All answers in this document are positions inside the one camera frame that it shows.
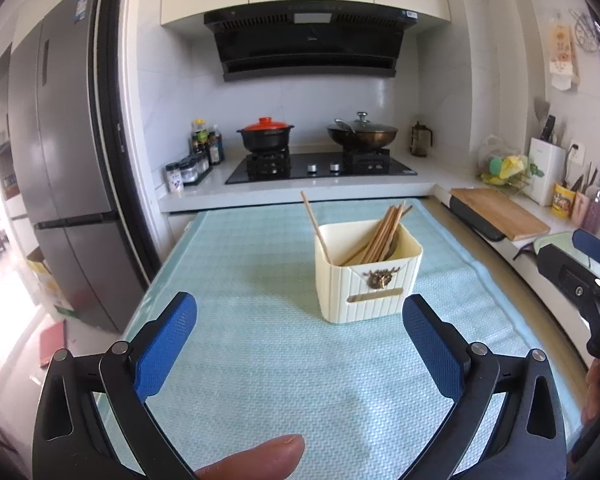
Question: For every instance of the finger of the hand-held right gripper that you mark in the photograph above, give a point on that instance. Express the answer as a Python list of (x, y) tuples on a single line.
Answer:
[(555, 265), (592, 245)]

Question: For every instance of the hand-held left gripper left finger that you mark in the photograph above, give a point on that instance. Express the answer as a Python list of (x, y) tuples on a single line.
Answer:
[(167, 345)]

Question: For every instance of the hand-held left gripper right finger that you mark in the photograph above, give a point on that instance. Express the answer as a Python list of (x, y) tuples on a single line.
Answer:
[(435, 350)]

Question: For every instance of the cream ribbed utensil box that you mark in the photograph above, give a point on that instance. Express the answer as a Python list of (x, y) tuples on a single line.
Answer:
[(375, 300)]

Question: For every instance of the bunch of wooden chopsticks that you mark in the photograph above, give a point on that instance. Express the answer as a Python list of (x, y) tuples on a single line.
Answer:
[(382, 235)]

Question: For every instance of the person's right hand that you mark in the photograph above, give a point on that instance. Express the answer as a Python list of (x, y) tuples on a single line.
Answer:
[(595, 395)]

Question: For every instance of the person's left hand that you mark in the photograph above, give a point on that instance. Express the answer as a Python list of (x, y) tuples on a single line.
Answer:
[(252, 460)]

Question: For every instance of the pink cup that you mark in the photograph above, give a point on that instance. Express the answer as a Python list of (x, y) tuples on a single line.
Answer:
[(581, 208)]

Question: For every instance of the yellow cup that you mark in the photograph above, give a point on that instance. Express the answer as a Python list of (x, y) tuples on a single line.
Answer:
[(562, 201)]

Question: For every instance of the wooden cutting board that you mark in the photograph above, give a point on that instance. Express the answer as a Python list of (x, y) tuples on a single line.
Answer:
[(500, 212)]

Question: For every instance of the white knife block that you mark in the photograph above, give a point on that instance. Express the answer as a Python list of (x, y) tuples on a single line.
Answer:
[(547, 170)]

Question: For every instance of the black tray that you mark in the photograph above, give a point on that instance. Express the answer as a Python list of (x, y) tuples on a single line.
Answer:
[(472, 221)]

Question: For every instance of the light green woven mat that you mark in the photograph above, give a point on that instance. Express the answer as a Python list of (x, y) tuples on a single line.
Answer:
[(260, 285)]

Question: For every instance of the plastic bag of vegetables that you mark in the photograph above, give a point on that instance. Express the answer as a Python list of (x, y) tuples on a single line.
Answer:
[(505, 165)]

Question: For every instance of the red flat board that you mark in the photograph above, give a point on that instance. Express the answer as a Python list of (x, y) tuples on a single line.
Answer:
[(51, 347)]

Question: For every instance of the cardboard box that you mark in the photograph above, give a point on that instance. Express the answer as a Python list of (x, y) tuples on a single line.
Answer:
[(47, 280)]

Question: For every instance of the white spice jar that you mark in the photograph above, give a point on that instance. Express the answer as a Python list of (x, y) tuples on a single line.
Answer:
[(174, 179)]

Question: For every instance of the rack of spice jars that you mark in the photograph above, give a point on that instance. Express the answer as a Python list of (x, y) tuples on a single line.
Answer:
[(195, 167)]

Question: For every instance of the glass french press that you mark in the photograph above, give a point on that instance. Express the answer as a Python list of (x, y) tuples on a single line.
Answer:
[(421, 140)]

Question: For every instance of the dark sauce bottle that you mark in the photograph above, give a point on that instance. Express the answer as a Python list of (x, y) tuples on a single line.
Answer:
[(216, 147)]

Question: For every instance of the yellow capped sauce bottle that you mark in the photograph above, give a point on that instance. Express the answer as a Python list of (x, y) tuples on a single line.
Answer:
[(198, 137)]

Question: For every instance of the grey refrigerator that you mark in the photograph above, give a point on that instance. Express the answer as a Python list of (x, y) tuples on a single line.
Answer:
[(65, 160)]

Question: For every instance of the black gas stove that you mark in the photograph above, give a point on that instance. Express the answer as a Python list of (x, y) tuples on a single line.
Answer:
[(320, 167)]

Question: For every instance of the black wok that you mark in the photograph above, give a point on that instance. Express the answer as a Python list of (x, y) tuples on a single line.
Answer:
[(360, 140)]

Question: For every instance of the black pot with red lid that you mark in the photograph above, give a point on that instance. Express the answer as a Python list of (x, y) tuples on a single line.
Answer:
[(265, 137)]

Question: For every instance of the glass wok lid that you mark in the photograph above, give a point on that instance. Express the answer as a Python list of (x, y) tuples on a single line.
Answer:
[(361, 124)]

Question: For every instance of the black range hood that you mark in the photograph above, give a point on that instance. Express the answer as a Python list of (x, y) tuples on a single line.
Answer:
[(310, 45)]

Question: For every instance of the wall socket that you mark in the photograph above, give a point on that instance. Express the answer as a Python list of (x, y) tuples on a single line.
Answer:
[(576, 152)]

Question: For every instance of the hanging wall calendar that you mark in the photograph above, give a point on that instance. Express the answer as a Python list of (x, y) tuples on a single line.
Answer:
[(562, 50)]

